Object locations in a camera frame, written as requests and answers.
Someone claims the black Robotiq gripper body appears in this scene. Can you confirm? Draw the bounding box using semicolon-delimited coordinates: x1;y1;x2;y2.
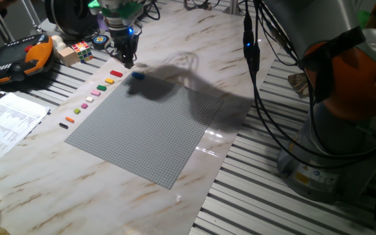
109;27;141;57

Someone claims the grey Lego baseplate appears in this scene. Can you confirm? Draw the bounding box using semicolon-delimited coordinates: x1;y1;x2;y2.
65;72;225;190

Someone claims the black round puck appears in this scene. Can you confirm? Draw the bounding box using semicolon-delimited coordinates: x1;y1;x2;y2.
91;34;112;50

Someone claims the translucent purple object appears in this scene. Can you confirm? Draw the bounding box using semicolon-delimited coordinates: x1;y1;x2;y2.
97;12;110;33

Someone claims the Rubik's cube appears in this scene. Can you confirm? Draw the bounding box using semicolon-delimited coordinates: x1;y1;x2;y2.
70;40;95;64

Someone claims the plain wooden cube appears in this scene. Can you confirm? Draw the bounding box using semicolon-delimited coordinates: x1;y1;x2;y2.
57;46;80;67

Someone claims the black filament spool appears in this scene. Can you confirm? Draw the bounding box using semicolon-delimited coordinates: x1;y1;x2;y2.
44;0;100;37

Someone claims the white rounded figurine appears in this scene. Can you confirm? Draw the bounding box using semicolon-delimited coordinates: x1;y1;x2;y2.
50;35;67;59

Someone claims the thin metal rod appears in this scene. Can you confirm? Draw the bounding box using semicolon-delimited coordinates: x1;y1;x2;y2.
21;0;44;33

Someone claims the black orange teach pendant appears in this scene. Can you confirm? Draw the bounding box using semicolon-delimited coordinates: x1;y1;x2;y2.
0;33;55;86

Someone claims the marble pattern mat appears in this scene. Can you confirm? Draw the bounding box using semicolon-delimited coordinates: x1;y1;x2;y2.
0;0;277;235

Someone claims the printed paper sheet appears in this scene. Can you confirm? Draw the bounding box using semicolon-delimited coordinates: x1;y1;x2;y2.
0;92;51;177

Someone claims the green cloth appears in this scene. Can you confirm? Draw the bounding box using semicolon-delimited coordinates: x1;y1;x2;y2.
357;9;371;29

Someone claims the short aluminium post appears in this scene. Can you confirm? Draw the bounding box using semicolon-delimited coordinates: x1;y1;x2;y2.
223;0;245;16

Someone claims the black cable bundle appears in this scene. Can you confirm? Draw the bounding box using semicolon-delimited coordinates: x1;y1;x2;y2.
135;0;376;169

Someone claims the shiny metal bracket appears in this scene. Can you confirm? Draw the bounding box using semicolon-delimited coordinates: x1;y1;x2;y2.
287;72;309;99

